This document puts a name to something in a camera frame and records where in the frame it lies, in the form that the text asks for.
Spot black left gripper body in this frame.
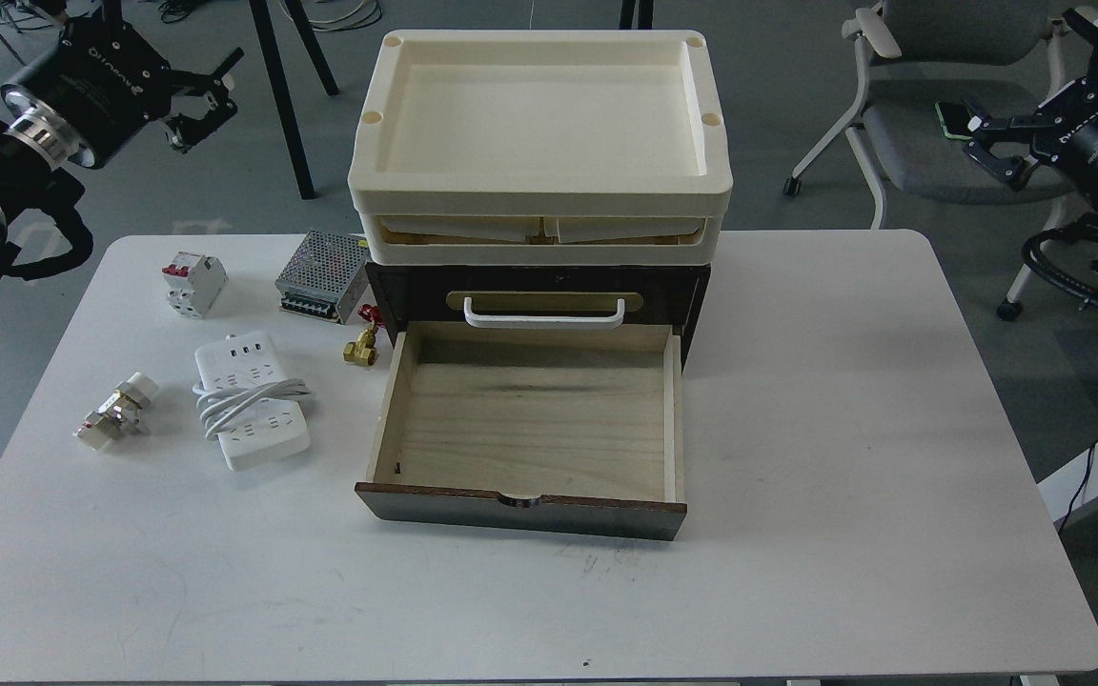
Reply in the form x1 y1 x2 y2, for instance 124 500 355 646
1 16 183 170

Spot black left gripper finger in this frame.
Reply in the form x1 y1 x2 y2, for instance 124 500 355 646
167 48 244 95
166 90 238 153

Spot white power strip with cable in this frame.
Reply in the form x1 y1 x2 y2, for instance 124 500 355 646
194 331 313 472

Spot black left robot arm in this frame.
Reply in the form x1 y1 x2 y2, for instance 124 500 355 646
0 10 244 279

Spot green smartphone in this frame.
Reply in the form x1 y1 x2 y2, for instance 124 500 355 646
934 101 975 142

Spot grey office chair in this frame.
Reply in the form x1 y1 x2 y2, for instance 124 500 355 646
783 0 1098 322

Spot black tripod legs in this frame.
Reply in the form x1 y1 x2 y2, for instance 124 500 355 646
246 0 341 201

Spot white red circuit breaker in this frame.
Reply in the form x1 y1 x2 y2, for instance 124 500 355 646
161 252 228 318

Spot metal mesh power supply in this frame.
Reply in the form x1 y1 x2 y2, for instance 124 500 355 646
275 230 370 324

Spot white metal pipe fitting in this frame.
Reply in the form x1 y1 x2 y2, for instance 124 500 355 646
72 373 158 451

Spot cream plastic stacked trays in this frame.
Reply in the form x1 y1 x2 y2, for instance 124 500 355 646
349 30 733 266

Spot open wooden drawer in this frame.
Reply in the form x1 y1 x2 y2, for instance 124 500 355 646
355 320 687 541

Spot brass valve red handle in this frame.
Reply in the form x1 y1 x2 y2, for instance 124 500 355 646
341 304 384 368

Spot white drawer handle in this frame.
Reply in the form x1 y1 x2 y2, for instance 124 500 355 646
463 296 626 331

